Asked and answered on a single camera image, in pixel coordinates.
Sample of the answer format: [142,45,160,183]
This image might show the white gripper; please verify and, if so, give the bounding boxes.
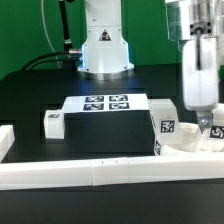
[182,38,219,130]

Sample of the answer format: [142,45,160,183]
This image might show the white round stool seat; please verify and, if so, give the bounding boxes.
[154,123,224,156]

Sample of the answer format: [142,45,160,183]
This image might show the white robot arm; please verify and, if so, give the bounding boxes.
[78,0,224,129]

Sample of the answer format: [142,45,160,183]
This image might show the white marker sheet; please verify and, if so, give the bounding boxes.
[62,94,149,113]

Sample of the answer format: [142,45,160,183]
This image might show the white U-shaped fence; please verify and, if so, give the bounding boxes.
[0,125,224,191]

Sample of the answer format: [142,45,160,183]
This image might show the black cables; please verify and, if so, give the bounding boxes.
[20,50,83,72]

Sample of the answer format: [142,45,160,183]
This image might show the black vertical hose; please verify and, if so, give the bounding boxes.
[58,0,73,51]

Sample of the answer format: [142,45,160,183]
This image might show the thin white cable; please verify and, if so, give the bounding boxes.
[40,0,63,70]

